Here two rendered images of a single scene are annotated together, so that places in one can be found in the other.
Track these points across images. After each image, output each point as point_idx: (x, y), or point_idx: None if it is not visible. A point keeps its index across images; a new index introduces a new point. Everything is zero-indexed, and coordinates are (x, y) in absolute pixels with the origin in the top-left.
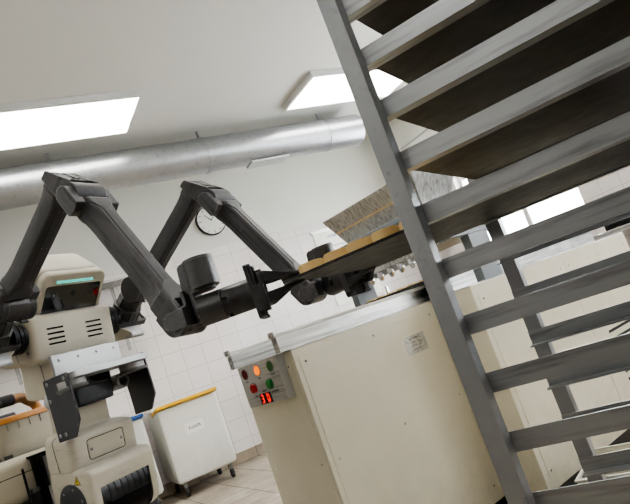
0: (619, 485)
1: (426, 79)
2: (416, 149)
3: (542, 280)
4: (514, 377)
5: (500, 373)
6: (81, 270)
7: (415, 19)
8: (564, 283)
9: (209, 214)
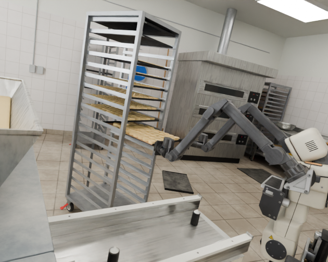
0: (139, 169)
1: (154, 107)
2: (156, 118)
3: (116, 151)
4: (148, 156)
5: (150, 155)
6: (287, 138)
7: (154, 96)
8: (141, 141)
9: (215, 118)
